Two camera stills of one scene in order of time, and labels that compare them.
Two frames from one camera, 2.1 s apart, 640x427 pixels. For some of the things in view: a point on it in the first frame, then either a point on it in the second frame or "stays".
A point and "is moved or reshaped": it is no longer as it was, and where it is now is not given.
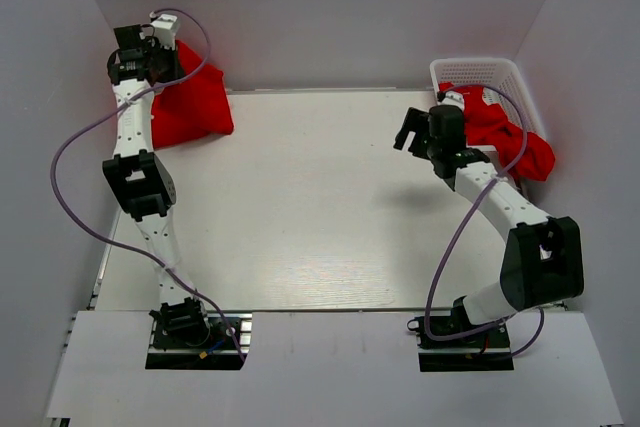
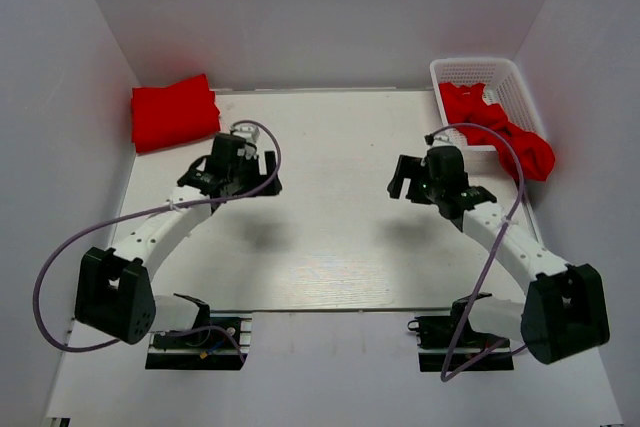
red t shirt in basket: (492, 128) stays
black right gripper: (415, 118) -> (408, 168)
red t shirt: (194, 108) is moved or reshaped
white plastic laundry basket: (501, 83) stays
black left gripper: (175, 66) -> (270, 160)
